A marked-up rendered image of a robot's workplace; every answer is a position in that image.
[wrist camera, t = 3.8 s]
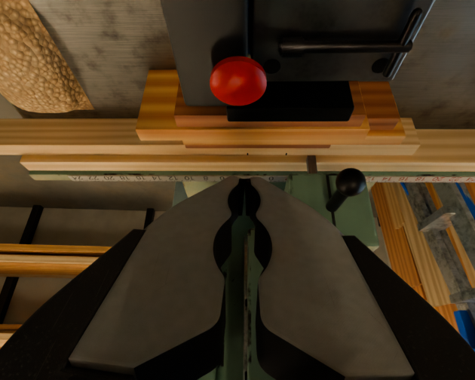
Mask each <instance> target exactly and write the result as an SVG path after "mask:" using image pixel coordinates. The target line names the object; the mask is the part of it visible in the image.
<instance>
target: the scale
mask: <svg viewBox="0 0 475 380"><path fill-rule="evenodd" d="M68 177H69V178H70V179H71V180H72V181H73V182H220V181H222V180H223V179H225V178H227V177H229V176H91V175H68ZM238 177H240V178H241V179H249V178H250V177H256V176H238ZM257 177H261V178H263V179H265V180H266V181H268V182H286V181H287V177H288V176H257ZM365 178H366V182H475V176H365Z"/></svg>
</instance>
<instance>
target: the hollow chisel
mask: <svg viewBox="0 0 475 380"><path fill-rule="evenodd" d="M306 164H307V171H308V173H317V162H316V156H315V155H308V156H307V158H306Z"/></svg>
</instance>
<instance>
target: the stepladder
mask: <svg viewBox="0 0 475 380"><path fill-rule="evenodd" d="M432 183H433V185H434V188H435V190H436V192H437V194H438V196H439V198H440V200H441V202H442V204H443V206H442V207H441V208H440V209H438V210H437V209H436V207H435V205H434V202H433V200H432V198H431V196H430V193H429V191H428V189H427V187H426V185H425V183H424V182H400V184H401V186H402V188H403V190H404V192H405V194H406V197H407V199H408V201H409V204H410V206H411V208H412V210H413V213H414V214H415V217H416V219H417V221H418V224H417V227H418V231H422V232H423V234H424V236H425V239H426V241H427V243H428V245H429V247H430V249H431V252H432V253H433V256H434V258H435V260H436V262H437V265H438V267H439V269H440V272H441V274H442V276H443V278H444V281H445V282H446V285H447V287H448V288H449V291H450V293H451V295H449V299H450V302H451V303H452V304H456V307H457V309H458V311H454V315H455V320H456V323H457V326H458V330H459V333H460V335H461V336H462V337H463V339H464V340H465V341H466V342H467V343H468V344H469V346H471V347H472V349H473V350H474V351H475V288H473V289H472V287H471V285H470V282H469V280H468V279H467V275H466V274H465V272H464V269H463V267H462V265H461V262H460V260H459V258H458V255H457V253H456V251H455V249H454V247H453V245H452V242H451V241H450V238H449V236H448V234H447V231H446V229H447V228H448V227H450V226H451V225H453V227H454V229H455V231H456V233H457V235H458V237H459V239H460V241H461V244H462V246H463V248H464V250H465V252H466V254H467V256H468V258H469V260H470V262H471V264H472V266H473V268H474V271H475V204H474V202H473V200H472V198H471V196H470V194H469V192H468V190H467V187H466V185H465V184H464V182H432Z"/></svg>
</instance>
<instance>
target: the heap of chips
mask: <svg viewBox="0 0 475 380"><path fill-rule="evenodd" d="M0 94H1V95H2V96H3V97H4V98H5V99H7V100H8V101H9V102H11V103H12V104H14V105H15V106H17V107H18V108H21V109H22V110H26V111H28V112H39V113H58V112H69V111H72V110H91V109H95V108H94V107H93V106H92V104H91V102H90V100H89V99H88V98H87V95H86V94H85V92H84V91H83V89H82V88H81V85H80V84H79V83H78V81H77V79H76V77H75V76H74V74H73V73H72V71H71V69H70V68H69V66H68V64H67V63H66V61H65V60H64V58H63V56H62V54H61V53H60V51H59V50H58V48H57V46H56V45H55V43H54V41H53V39H52V38H51V37H50V35H49V33H48V31H47V30H46V28H45V27H44V25H43V23H42V22H41V20H40V19H39V17H38V15H37V13H36V12H35V10H34V8H33V7H32V5H31V4H30V2H29V0H0Z"/></svg>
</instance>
